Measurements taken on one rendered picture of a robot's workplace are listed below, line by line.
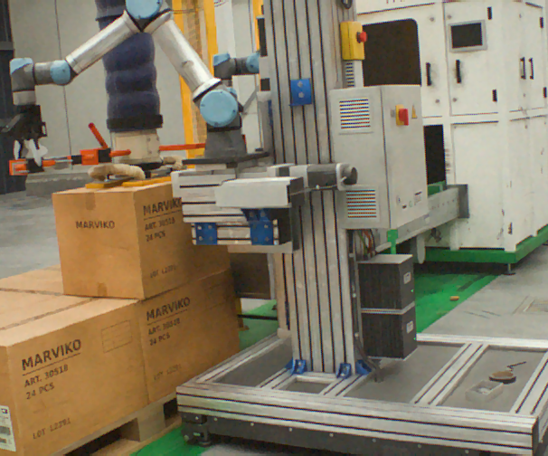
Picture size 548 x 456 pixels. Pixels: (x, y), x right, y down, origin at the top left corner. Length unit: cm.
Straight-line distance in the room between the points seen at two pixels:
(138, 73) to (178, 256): 72
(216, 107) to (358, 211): 58
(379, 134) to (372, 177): 15
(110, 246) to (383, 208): 101
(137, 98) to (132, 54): 17
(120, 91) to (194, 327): 97
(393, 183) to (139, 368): 114
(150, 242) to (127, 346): 39
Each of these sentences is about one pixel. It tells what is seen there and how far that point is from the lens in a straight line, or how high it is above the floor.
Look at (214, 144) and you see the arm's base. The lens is 273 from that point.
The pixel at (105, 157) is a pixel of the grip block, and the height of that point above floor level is 106.
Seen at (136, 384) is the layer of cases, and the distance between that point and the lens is 295.
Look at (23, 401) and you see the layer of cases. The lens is 260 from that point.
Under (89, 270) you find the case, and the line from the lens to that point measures 304.
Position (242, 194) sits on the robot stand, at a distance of 255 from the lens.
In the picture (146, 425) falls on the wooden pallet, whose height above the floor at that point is 7.
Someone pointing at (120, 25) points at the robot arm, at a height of 152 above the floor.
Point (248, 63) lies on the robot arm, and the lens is 314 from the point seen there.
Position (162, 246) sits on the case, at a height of 72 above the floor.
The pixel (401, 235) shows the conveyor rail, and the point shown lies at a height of 44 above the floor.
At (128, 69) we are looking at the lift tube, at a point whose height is 139.
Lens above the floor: 116
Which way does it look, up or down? 8 degrees down
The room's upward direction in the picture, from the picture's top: 5 degrees counter-clockwise
